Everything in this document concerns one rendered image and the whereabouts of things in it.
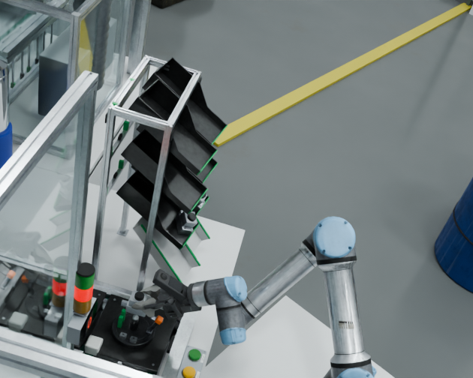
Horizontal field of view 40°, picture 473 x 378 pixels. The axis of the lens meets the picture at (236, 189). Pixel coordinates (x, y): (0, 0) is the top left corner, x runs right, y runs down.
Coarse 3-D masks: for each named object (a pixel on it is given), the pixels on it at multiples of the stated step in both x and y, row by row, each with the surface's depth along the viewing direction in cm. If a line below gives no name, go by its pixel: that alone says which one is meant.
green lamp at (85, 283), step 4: (76, 276) 167; (92, 276) 167; (76, 280) 168; (80, 280) 166; (84, 280) 166; (88, 280) 167; (92, 280) 169; (76, 284) 168; (80, 284) 167; (84, 284) 167; (88, 284) 168; (92, 284) 170; (80, 288) 168; (84, 288) 168; (88, 288) 169
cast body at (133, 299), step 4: (132, 292) 200; (136, 292) 198; (140, 292) 199; (132, 296) 198; (136, 296) 197; (140, 296) 198; (144, 296) 199; (124, 300) 202; (128, 300) 201; (132, 300) 197; (136, 300) 198; (140, 300) 198; (144, 300) 198; (124, 304) 202; (128, 304) 199; (132, 304) 198; (128, 308) 200; (132, 308) 199; (128, 312) 201; (132, 312) 200; (136, 312) 200; (140, 312) 200; (144, 316) 201
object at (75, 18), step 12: (0, 0) 244; (12, 0) 242; (24, 0) 242; (96, 0) 256; (48, 12) 243; (60, 12) 241; (72, 12) 243; (84, 12) 246; (72, 24) 243; (72, 36) 247; (72, 48) 250; (72, 60) 254; (72, 72) 256; (120, 72) 330; (72, 84) 260; (120, 84) 334; (96, 120) 309
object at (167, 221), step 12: (132, 180) 215; (144, 180) 218; (120, 192) 207; (132, 192) 205; (144, 192) 215; (132, 204) 208; (144, 204) 206; (168, 204) 219; (144, 216) 209; (168, 216) 216; (156, 228) 210; (168, 228) 213; (180, 240) 214
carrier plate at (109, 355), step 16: (112, 304) 216; (112, 320) 211; (96, 336) 205; (112, 336) 206; (160, 336) 210; (112, 352) 202; (128, 352) 203; (144, 352) 204; (160, 352) 205; (144, 368) 200
